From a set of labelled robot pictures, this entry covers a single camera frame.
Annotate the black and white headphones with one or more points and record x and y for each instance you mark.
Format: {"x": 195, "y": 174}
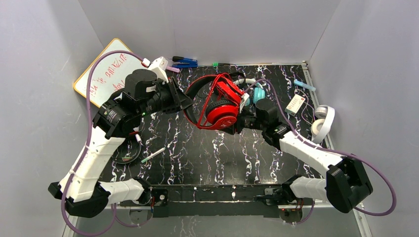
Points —
{"x": 129, "y": 150}

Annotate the red headphones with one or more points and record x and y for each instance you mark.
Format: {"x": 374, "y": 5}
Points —
{"x": 221, "y": 107}

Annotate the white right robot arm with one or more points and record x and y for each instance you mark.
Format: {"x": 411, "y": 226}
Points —
{"x": 343, "y": 183}

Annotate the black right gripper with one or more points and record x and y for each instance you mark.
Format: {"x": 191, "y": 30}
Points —
{"x": 241, "y": 121}

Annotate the white beige headphones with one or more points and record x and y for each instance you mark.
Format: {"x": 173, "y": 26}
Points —
{"x": 322, "y": 125}

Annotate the green capped marker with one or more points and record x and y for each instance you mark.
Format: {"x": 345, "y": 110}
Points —
{"x": 217, "y": 64}

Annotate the white green capped pen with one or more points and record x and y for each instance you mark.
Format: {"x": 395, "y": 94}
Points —
{"x": 153, "y": 155}

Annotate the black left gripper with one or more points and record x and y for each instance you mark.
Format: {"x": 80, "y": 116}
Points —
{"x": 175, "y": 97}

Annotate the pink marker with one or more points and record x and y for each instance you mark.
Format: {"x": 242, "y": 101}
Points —
{"x": 173, "y": 69}

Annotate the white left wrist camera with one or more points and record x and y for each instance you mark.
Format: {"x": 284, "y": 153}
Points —
{"x": 159, "y": 66}

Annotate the blue stapler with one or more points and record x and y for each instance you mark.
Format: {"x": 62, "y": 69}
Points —
{"x": 182, "y": 62}

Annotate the teal headphones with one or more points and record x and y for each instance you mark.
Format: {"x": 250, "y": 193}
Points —
{"x": 258, "y": 90}

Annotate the yellow framed whiteboard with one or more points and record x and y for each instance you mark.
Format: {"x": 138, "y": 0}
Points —
{"x": 109, "y": 75}

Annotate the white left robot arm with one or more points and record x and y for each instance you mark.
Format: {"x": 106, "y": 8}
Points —
{"x": 81, "y": 191}

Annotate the light blue marker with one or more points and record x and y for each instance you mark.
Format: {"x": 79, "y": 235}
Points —
{"x": 304, "y": 85}

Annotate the small white labelled box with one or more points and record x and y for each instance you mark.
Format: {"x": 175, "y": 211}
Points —
{"x": 294, "y": 105}

